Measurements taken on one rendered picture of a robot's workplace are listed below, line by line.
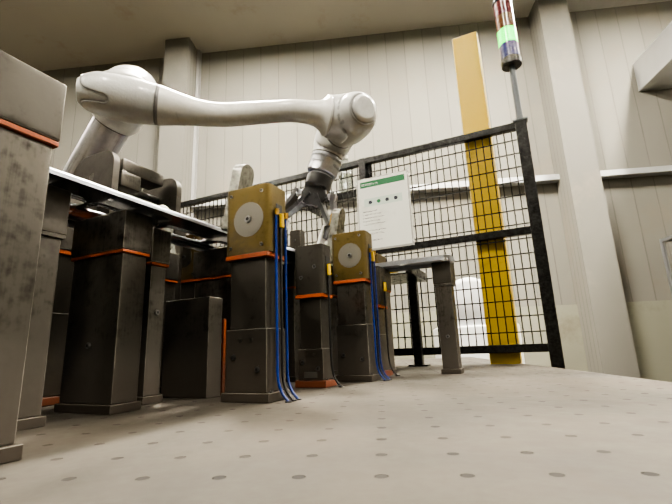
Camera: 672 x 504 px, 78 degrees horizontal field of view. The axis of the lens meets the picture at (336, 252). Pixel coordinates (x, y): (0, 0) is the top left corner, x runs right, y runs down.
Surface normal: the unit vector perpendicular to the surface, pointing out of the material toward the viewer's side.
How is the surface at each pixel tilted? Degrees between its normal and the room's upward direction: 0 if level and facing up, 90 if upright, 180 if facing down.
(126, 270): 90
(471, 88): 90
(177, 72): 90
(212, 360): 90
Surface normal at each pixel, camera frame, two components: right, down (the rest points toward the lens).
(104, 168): -0.43, -0.18
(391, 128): -0.11, -0.22
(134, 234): 0.90, -0.13
